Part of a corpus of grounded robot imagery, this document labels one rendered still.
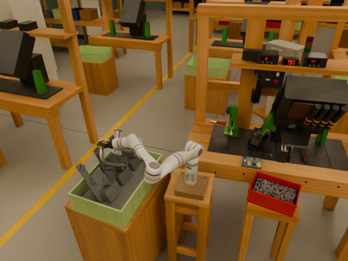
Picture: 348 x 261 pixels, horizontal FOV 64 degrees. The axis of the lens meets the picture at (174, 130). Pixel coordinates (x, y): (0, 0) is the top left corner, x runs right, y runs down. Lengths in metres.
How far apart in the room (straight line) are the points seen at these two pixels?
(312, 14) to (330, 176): 1.18
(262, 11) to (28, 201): 3.00
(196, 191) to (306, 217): 1.55
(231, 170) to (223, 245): 0.86
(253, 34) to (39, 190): 2.81
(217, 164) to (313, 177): 0.69
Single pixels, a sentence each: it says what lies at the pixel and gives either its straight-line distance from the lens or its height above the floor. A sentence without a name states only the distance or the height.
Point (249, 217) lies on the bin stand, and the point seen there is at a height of 0.71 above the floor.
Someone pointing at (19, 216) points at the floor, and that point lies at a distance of 3.44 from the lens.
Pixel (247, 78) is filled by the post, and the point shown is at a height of 1.37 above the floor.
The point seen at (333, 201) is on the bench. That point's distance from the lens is 3.33.
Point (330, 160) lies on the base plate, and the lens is 2.50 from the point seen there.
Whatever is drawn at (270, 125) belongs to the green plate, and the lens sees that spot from 2.27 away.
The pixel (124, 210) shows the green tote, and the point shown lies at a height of 0.94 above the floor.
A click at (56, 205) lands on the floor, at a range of 3.38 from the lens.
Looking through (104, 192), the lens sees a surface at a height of 0.93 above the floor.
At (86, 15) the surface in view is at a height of 0.96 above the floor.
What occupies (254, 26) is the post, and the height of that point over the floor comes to 1.80.
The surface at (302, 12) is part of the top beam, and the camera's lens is 2.35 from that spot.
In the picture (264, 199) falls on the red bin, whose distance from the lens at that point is 2.03.
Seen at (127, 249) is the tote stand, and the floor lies 0.58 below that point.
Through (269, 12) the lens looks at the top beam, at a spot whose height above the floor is 1.90.
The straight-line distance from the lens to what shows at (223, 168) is 2.23.
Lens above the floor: 2.32
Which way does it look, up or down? 34 degrees down
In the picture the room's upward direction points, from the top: 1 degrees counter-clockwise
